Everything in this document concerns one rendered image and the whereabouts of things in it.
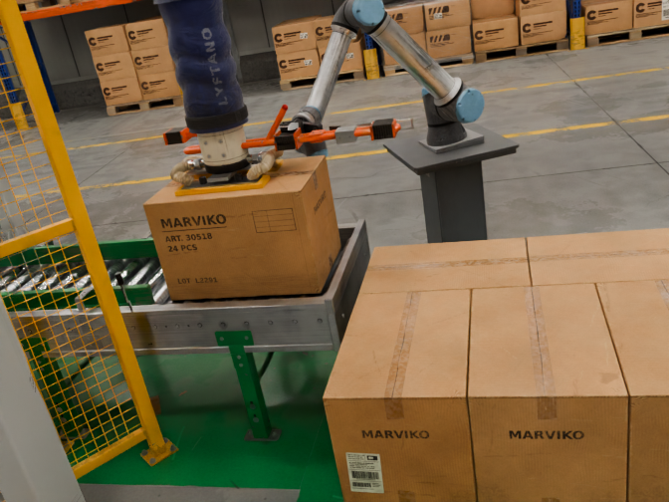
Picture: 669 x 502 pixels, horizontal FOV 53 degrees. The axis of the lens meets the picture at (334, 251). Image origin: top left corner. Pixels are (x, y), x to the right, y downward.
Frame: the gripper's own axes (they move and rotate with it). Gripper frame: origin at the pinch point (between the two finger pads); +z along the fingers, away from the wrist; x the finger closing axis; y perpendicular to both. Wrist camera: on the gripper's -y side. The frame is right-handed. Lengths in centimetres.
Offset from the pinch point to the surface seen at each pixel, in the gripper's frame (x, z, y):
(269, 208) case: -18.8, 20.2, 6.4
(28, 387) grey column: -38, 98, 56
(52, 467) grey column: -63, 101, 55
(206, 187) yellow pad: -11.6, 13.8, 30.8
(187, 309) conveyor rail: -50, 35, 39
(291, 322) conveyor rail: -56, 35, 1
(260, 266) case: -40.9, 20.0, 14.0
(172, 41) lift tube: 39, 11, 33
